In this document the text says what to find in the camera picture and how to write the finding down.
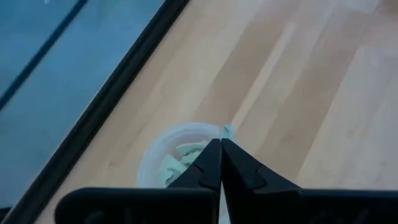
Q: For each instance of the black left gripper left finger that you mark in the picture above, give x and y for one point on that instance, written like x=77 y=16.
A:
x=199 y=177

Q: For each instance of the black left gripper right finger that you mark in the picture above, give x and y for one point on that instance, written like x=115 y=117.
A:
x=245 y=177

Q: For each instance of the green stevia packet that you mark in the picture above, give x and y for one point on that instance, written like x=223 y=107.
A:
x=228 y=130
x=170 y=169
x=190 y=158
x=190 y=147

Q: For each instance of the clear plastic container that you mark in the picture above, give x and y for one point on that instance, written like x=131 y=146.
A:
x=152 y=155

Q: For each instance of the black aluminium table frame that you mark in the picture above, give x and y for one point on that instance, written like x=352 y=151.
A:
x=93 y=112

